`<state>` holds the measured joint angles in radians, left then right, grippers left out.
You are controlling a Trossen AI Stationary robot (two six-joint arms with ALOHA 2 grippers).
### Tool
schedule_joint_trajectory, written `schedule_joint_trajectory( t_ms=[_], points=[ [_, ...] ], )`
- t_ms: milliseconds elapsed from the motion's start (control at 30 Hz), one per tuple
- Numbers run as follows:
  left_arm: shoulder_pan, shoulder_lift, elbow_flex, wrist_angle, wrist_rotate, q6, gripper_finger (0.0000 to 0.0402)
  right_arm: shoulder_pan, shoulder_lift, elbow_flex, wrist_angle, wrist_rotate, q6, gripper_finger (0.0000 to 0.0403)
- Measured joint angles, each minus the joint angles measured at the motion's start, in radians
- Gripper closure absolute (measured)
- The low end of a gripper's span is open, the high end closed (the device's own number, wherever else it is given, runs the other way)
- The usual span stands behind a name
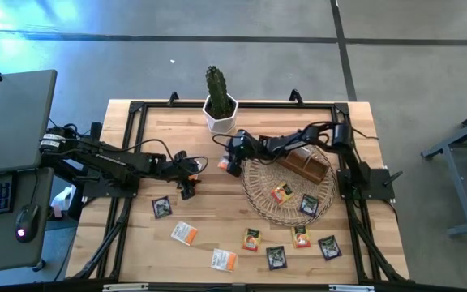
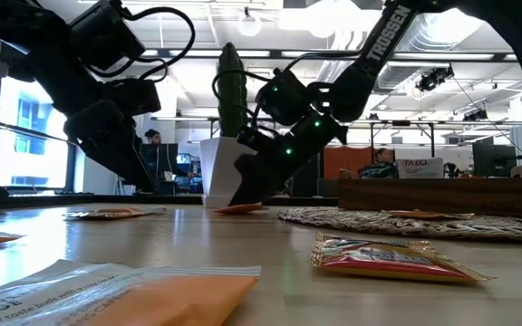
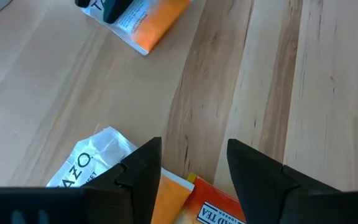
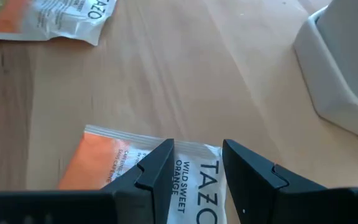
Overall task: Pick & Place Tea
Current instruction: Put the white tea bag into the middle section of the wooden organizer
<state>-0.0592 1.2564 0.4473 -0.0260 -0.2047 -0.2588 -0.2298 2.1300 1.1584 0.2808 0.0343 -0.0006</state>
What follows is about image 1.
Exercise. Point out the black computer mouse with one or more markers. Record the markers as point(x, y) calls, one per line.
point(26, 223)

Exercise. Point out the black desk caster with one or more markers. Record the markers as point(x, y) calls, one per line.
point(39, 265)

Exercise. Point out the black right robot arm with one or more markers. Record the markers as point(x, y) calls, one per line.
point(290, 142)

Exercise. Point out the white plastic object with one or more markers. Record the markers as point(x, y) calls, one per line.
point(63, 200)

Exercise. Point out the black crossbar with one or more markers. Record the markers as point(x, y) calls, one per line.
point(237, 288)

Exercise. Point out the black aluminium table frame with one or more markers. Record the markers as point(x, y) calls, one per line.
point(266, 105)

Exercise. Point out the black upright post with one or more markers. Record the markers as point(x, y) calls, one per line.
point(96, 129)

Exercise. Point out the green cactus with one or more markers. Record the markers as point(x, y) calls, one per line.
point(217, 91)

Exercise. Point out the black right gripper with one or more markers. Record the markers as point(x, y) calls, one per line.
point(243, 148)

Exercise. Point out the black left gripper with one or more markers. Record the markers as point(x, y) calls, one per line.
point(174, 168)

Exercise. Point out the grey metal table frame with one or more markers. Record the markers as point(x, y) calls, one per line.
point(460, 182)

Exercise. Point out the brown wooden organizer box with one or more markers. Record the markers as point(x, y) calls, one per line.
point(304, 166)

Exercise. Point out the white hexagonal plant pot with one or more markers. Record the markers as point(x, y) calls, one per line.
point(221, 126)

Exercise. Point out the purple black tea packet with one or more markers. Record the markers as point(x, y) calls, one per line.
point(161, 207)
point(276, 257)
point(329, 247)
point(309, 205)

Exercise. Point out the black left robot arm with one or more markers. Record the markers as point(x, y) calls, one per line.
point(108, 158)

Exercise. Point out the white metal bracket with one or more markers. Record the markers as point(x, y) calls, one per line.
point(351, 288)
point(125, 287)

